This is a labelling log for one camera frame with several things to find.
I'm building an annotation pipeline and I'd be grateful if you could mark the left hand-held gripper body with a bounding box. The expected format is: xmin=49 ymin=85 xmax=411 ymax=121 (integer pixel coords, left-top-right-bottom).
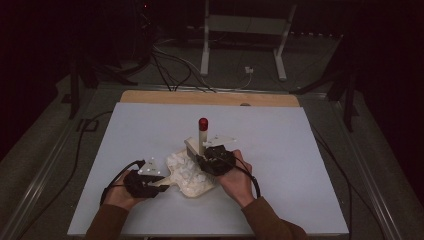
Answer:
xmin=123 ymin=157 xmax=162 ymax=200

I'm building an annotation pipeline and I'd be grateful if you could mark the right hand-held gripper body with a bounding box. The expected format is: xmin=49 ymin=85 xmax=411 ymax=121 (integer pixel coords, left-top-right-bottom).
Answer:
xmin=195 ymin=134 xmax=238 ymax=177

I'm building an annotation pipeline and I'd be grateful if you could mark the cream hand brush red tip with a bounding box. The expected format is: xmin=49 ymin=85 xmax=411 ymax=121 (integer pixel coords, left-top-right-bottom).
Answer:
xmin=183 ymin=117 xmax=210 ymax=162

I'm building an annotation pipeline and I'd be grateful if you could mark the pile of white tissue scraps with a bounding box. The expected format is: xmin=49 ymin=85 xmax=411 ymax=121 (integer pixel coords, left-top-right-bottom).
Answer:
xmin=165 ymin=151 xmax=215 ymax=193

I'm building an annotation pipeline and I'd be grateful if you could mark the cream plastic dustpan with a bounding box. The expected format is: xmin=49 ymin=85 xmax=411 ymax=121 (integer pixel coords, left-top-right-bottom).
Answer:
xmin=148 ymin=148 xmax=218 ymax=199

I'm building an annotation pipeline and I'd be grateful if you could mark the person's left hand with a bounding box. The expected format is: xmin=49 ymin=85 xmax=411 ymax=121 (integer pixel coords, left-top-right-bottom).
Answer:
xmin=102 ymin=169 xmax=148 ymax=212

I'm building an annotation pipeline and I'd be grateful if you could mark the person's right hand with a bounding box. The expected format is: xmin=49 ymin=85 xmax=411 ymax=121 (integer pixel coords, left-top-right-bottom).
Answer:
xmin=215 ymin=149 xmax=256 ymax=209

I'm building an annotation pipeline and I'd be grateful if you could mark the pale grey table mat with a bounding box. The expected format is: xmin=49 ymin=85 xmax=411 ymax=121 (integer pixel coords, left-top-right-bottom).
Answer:
xmin=66 ymin=101 xmax=350 ymax=238

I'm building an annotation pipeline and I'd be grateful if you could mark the black tripod stand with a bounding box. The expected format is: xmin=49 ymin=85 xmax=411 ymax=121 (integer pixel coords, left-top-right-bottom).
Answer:
xmin=60 ymin=54 xmax=139 ymax=120
xmin=289 ymin=33 xmax=361 ymax=133

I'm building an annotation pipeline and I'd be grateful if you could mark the white metal stand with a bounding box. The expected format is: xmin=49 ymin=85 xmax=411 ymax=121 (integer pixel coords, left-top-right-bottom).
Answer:
xmin=199 ymin=0 xmax=298 ymax=82

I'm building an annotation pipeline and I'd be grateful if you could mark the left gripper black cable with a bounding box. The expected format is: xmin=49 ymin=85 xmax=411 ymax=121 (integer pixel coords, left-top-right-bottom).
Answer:
xmin=99 ymin=159 xmax=147 ymax=207

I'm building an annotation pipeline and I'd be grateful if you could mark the long black floor cable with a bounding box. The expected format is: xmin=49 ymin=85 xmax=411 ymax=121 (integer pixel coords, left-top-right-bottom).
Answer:
xmin=14 ymin=110 xmax=115 ymax=240
xmin=310 ymin=124 xmax=388 ymax=240

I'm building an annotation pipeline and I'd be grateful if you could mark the aluminium floor frame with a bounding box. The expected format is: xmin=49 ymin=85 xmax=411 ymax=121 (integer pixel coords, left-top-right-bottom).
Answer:
xmin=0 ymin=82 xmax=404 ymax=240

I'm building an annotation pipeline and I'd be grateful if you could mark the white cable with plug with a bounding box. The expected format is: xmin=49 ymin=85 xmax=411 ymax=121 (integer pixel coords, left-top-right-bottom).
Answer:
xmin=229 ymin=65 xmax=255 ymax=92

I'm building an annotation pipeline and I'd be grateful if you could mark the black floor cable bundle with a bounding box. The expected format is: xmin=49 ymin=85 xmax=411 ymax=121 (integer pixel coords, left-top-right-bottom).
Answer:
xmin=150 ymin=43 xmax=218 ymax=93

